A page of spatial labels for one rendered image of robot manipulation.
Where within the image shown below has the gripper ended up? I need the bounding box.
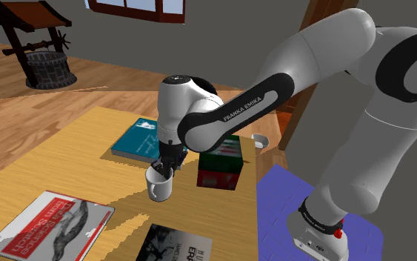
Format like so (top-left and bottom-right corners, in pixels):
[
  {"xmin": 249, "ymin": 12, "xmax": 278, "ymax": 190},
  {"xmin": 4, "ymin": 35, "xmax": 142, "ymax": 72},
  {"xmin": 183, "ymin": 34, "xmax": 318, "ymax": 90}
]
[{"xmin": 151, "ymin": 140, "xmax": 188, "ymax": 180}]

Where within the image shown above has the white mug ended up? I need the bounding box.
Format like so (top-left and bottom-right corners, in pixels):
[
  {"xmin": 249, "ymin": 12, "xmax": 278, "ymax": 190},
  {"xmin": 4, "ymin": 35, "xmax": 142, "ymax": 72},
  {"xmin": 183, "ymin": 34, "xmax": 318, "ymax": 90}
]
[{"xmin": 144, "ymin": 165, "xmax": 175, "ymax": 203}]

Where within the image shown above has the teal book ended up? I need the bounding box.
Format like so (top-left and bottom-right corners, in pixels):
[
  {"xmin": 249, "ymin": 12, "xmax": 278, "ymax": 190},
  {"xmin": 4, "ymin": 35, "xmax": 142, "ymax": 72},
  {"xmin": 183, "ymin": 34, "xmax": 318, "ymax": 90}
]
[{"xmin": 110, "ymin": 117, "xmax": 189, "ymax": 164}]

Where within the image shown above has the green and red box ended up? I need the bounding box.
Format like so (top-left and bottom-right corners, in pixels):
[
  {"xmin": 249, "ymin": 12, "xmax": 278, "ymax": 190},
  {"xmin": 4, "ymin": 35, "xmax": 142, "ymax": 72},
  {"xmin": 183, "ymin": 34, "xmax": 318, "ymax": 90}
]
[{"xmin": 196, "ymin": 134, "xmax": 244, "ymax": 191}]

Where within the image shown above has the black and white book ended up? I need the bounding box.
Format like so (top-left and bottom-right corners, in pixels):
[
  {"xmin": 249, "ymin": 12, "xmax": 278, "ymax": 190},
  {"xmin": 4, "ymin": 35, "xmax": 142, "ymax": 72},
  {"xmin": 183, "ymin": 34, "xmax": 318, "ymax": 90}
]
[{"xmin": 135, "ymin": 223, "xmax": 213, "ymax": 261}]

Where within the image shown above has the small white bowl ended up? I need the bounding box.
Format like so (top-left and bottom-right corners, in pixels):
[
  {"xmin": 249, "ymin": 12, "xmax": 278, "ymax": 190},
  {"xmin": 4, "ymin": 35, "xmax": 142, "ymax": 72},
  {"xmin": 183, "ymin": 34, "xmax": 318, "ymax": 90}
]
[{"xmin": 250, "ymin": 133, "xmax": 270, "ymax": 150}]

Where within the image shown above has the grey and red book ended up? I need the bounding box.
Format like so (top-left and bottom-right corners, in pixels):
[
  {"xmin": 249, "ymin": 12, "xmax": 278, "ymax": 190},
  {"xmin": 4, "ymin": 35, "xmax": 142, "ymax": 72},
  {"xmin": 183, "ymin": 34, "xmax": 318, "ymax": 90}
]
[{"xmin": 0, "ymin": 190, "xmax": 116, "ymax": 261}]

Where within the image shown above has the blue brick robot stand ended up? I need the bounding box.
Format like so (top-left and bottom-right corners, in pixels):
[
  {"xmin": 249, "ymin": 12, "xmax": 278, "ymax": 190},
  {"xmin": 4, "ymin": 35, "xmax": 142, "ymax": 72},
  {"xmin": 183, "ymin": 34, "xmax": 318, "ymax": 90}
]
[{"xmin": 256, "ymin": 163, "xmax": 384, "ymax": 261}]

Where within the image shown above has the brown wooden door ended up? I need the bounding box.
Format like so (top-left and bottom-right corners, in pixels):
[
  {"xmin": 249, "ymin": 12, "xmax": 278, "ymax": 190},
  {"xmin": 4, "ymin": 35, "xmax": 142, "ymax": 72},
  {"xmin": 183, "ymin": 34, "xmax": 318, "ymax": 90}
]
[{"xmin": 275, "ymin": 0, "xmax": 361, "ymax": 152}]

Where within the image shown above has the red framed window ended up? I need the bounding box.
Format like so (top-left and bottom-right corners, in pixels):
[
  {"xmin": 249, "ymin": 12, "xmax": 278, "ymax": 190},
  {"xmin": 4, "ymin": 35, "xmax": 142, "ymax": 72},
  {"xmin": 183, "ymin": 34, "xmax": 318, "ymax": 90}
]
[{"xmin": 87, "ymin": 0, "xmax": 186, "ymax": 24}]

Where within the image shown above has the dark stone wishing well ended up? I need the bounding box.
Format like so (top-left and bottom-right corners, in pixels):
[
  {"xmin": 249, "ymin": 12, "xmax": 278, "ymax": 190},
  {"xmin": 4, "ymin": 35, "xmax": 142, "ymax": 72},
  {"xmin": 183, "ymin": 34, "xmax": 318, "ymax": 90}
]
[{"xmin": 0, "ymin": 0, "xmax": 79, "ymax": 90}]

